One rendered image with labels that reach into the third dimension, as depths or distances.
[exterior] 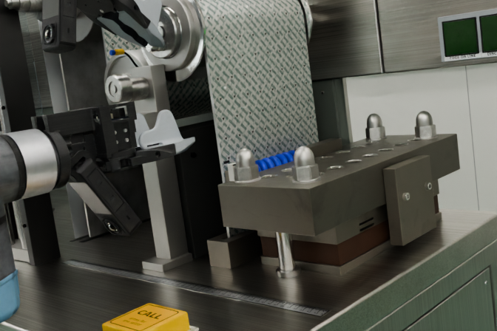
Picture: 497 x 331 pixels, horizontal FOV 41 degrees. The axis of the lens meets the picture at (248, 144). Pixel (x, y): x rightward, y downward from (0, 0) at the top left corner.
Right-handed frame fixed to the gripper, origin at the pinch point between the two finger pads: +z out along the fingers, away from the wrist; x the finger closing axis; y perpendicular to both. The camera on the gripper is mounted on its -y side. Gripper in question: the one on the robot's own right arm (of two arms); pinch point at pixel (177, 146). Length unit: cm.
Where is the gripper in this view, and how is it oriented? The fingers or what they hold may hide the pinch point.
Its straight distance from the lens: 90.9
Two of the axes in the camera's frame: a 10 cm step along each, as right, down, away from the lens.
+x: -7.2, 0.3, 6.9
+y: -1.5, -9.8, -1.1
